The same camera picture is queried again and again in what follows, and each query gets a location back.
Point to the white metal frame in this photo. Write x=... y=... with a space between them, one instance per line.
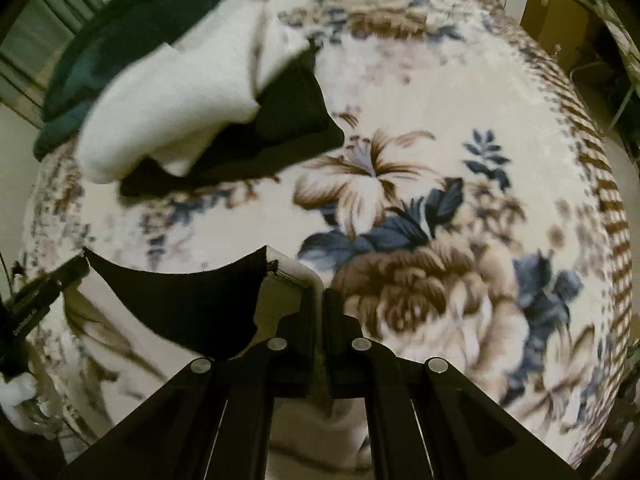
x=607 y=95

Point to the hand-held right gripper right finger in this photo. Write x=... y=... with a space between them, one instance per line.
x=338 y=332

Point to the white folded garment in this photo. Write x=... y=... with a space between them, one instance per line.
x=170 y=95

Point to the brown cardboard box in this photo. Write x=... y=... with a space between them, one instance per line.
x=555 y=15

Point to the floral plush blanket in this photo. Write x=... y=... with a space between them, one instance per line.
x=450 y=170

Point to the dark green garment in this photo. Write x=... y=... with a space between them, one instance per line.
x=115 y=35

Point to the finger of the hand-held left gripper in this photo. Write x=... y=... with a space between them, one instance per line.
x=70 y=272

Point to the black folded garment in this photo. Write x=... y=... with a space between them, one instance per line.
x=280 y=125

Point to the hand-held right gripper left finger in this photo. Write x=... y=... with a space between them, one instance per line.
x=299 y=332

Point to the small black garment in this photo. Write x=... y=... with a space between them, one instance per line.
x=185 y=305

